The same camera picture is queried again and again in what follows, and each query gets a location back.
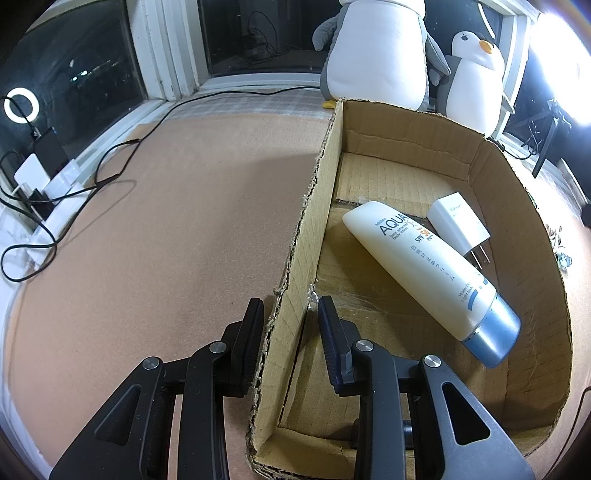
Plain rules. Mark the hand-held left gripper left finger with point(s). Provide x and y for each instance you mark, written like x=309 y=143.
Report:
x=251 y=341

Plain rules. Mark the brown mat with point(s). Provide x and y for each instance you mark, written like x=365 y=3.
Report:
x=161 y=254

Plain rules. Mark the cardboard box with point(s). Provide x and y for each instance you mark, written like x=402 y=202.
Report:
x=521 y=221

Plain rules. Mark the small clear bottle with keyring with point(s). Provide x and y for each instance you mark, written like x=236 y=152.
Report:
x=561 y=261

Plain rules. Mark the small penguin plush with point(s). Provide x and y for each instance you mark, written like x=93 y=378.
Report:
x=473 y=83

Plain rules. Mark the white power bank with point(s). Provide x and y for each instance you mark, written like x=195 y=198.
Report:
x=31 y=174

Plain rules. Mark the black tripod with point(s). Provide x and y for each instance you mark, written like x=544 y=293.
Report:
x=547 y=143

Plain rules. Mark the white window frame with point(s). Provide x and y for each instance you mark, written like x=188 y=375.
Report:
x=166 y=55

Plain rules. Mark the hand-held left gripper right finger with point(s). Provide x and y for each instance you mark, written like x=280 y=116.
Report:
x=330 y=341

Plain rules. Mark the large penguin plush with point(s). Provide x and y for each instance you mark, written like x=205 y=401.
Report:
x=378 y=50

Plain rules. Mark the black phone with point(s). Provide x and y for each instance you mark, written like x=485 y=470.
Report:
x=51 y=152

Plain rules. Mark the white wall charger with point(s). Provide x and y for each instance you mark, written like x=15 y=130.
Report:
x=455 y=221

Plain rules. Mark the white sunscreen tube blue cap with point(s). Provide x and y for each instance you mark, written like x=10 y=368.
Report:
x=415 y=267

